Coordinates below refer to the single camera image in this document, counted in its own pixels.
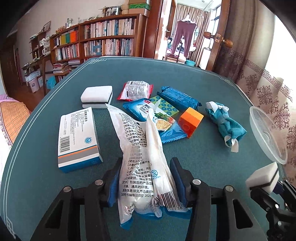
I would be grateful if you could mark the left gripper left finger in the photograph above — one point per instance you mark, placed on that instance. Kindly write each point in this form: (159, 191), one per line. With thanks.
(62, 219)

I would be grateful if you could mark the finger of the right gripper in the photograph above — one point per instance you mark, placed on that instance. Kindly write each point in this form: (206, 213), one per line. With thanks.
(287, 192)
(261, 197)

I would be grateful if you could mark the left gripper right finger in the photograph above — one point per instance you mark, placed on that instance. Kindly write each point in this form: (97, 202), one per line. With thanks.
(234, 219)

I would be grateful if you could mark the white black sponge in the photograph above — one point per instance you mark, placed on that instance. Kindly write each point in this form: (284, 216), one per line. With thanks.
(97, 96)
(265, 178)

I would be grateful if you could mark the white cotton swab bag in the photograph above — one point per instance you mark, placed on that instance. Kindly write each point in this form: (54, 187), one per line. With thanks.
(146, 185)

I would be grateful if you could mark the white blue medicine box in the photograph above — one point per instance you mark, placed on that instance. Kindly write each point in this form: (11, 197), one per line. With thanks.
(78, 145)

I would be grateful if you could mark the clear plastic bowl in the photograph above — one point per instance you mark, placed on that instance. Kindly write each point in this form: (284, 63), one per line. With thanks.
(268, 135)

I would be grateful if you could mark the blue noodle snack packet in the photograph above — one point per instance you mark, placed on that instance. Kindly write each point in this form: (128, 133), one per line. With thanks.
(168, 128)

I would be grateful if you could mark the teal cloth bundle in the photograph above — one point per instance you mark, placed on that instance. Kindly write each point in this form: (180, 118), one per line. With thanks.
(231, 131)

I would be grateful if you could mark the orange yellow toy brick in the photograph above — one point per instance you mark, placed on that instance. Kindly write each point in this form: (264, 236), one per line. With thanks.
(189, 121)

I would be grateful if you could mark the green dotted card box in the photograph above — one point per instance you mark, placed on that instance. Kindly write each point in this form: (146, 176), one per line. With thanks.
(164, 105)

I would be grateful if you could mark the dark blue foil packet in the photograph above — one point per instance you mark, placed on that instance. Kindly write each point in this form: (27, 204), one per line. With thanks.
(178, 99)

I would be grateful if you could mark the green table mat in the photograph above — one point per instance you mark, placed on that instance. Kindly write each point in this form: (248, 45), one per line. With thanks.
(32, 179)

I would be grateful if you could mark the white black sponge on table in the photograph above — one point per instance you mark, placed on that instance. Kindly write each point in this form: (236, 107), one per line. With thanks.
(97, 96)

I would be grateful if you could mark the red white snack packet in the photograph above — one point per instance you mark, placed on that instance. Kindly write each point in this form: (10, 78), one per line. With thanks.
(134, 90)

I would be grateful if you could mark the bed with orange blanket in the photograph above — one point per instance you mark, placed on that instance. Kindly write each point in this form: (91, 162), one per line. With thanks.
(12, 118)

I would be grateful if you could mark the patterned curtain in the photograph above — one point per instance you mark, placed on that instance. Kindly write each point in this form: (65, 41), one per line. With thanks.
(262, 63)

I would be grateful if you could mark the wooden door with knob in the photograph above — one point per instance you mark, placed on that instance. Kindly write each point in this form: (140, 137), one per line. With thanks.
(218, 38)

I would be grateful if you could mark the small wooden side shelf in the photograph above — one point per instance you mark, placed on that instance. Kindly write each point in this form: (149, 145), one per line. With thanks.
(40, 45)

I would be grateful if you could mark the purple hanging pants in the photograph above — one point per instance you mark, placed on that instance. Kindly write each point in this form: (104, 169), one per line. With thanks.
(186, 30)

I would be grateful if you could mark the wooden bookshelf with books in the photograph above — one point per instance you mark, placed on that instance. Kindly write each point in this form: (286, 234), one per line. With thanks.
(119, 35)

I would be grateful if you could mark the stacked boxes on bookshelf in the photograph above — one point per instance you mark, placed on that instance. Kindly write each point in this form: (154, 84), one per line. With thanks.
(142, 7)

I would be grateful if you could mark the picture frame on bookshelf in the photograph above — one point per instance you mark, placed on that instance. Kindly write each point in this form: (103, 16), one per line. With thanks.
(112, 11)

